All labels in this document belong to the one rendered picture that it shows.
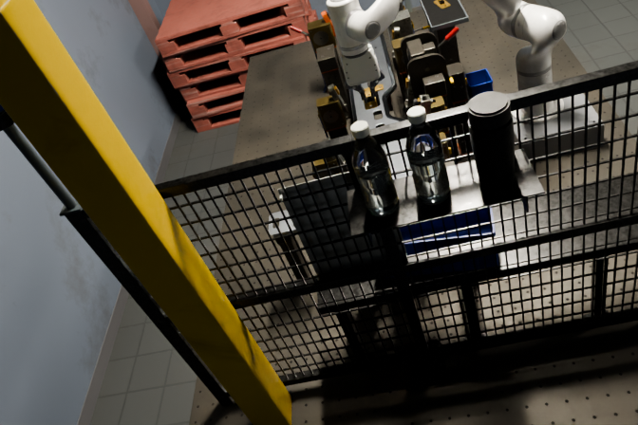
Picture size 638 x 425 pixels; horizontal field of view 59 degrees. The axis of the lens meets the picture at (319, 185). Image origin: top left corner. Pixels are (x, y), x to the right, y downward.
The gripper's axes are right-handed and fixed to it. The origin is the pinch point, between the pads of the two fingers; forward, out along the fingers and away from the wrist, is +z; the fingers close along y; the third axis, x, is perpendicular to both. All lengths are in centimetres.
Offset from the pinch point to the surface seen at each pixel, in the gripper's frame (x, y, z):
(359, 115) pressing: -31.0, 6.9, 27.4
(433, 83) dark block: -20.9, -21.1, 15.6
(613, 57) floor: -169, -145, 128
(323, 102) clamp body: -38.7, 19.3, 22.8
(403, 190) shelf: 62, -5, -16
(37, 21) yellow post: 62, 43, -68
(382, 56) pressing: -69, -6, 27
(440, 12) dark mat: -61, -32, 12
